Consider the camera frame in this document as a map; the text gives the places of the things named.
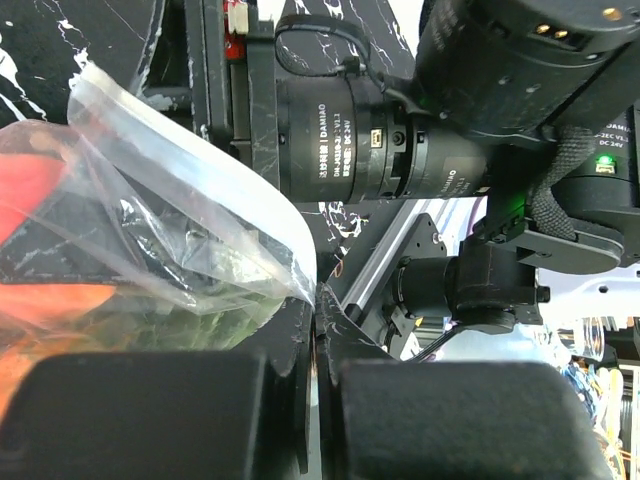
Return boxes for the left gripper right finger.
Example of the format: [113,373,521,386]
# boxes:
[315,285,611,479]

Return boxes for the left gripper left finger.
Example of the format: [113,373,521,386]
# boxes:
[1,299,313,479]

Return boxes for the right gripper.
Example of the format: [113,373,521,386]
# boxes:
[144,1,280,185]

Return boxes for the polka dot zip bag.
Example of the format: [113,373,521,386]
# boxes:
[1,65,317,402]

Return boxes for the red fake pepper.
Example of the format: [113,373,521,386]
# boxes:
[0,153,66,243]

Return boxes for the fake carrot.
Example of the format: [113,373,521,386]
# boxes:
[1,284,116,329]

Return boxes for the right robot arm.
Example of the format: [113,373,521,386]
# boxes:
[141,1,639,275]

